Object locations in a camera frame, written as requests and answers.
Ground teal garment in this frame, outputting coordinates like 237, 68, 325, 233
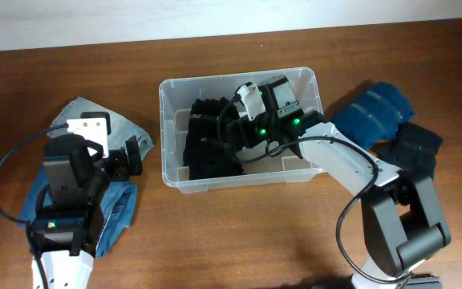
331, 82, 415, 149

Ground black garment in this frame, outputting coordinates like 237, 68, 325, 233
183, 98, 245, 180

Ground dark grey garment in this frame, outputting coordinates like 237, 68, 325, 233
374, 122, 444, 179

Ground clear plastic storage bin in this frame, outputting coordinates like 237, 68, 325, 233
159, 67, 324, 193

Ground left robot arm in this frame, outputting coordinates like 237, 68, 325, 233
26, 134, 143, 288

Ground blue folded jeans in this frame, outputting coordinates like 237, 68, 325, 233
19, 166, 138, 258

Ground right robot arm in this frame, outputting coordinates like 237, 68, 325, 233
217, 75, 452, 288

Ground light grey folded jeans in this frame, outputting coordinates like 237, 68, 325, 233
51, 97, 154, 160

